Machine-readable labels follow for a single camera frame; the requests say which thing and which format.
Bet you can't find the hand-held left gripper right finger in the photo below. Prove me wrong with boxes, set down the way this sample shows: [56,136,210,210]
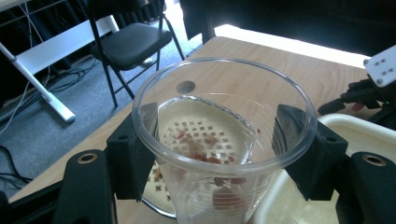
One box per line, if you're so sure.
[272,104,349,202]

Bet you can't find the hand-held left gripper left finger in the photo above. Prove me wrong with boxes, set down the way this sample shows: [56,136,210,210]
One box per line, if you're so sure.
[105,102,159,202]

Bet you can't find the white strainer bowl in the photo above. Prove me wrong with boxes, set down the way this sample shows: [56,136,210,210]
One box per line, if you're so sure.
[140,95,260,219]

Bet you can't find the clear plastic cup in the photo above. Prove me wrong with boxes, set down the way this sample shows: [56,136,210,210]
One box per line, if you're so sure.
[131,56,318,224]

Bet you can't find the white square container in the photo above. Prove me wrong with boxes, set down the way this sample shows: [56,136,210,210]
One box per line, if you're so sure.
[247,113,396,224]

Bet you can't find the pile of red food pieces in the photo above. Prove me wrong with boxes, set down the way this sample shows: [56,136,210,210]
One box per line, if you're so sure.
[152,129,238,185]

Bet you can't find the grey table grommet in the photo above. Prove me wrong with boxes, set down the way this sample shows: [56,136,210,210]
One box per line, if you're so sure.
[176,80,197,95]

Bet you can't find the black folding chair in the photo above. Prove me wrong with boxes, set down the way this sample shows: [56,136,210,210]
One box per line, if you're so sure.
[86,0,187,109]

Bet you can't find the bundle of floor cables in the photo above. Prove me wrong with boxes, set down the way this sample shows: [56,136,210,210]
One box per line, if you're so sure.
[0,3,101,190]

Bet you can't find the white desk frame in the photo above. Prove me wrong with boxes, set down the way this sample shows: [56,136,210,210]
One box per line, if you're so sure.
[0,14,121,124]

